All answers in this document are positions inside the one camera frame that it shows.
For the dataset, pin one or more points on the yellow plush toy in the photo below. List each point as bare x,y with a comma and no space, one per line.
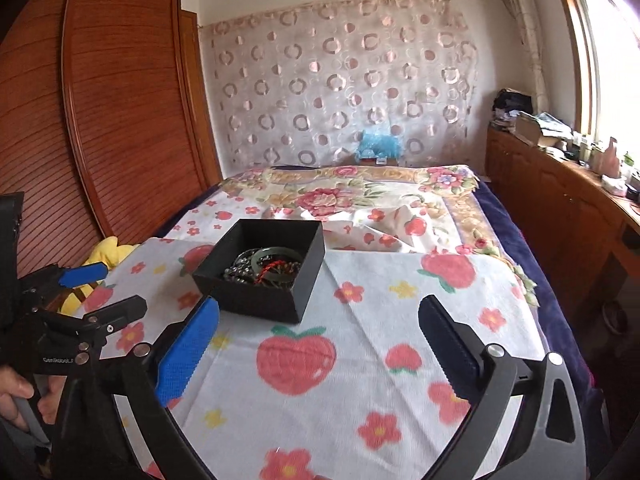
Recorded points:
107,252

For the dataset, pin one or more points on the blue fluffy bag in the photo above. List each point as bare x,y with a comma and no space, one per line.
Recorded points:
377,145

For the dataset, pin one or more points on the pink bottle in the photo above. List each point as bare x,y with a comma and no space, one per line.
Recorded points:
611,160

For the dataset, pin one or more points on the circle pattern sheer curtain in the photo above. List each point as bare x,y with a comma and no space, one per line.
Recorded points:
325,60

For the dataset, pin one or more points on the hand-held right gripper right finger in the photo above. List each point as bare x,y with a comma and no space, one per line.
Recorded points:
445,335

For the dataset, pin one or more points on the wooden framed window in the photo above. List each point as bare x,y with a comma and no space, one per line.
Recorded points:
610,85

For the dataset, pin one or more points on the wooden slatted wardrobe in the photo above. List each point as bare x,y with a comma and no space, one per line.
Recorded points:
125,110

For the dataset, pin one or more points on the beige window curtain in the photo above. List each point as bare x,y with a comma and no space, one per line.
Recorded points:
530,50

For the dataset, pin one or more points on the dark blue bedsheet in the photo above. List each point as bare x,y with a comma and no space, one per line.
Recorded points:
530,270

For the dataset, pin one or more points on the black jewelry box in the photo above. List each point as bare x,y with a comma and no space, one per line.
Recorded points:
260,305

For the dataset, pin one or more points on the person's left hand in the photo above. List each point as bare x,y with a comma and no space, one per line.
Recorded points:
12,390

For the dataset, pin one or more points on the green jade bangle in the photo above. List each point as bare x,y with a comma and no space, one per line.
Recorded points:
275,250

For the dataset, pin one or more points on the wooden window cabinet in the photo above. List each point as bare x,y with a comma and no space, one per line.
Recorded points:
550,195

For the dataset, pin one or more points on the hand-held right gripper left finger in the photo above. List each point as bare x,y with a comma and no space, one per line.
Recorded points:
187,355

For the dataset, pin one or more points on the strawberry print blanket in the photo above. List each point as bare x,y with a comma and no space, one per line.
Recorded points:
350,360

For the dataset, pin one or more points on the row of countertop clutter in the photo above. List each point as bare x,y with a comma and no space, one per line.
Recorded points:
540,130

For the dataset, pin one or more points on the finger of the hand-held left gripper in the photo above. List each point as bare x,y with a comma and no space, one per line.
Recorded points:
120,309
85,273

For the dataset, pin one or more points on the floral quilt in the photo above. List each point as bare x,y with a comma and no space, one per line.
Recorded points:
325,195

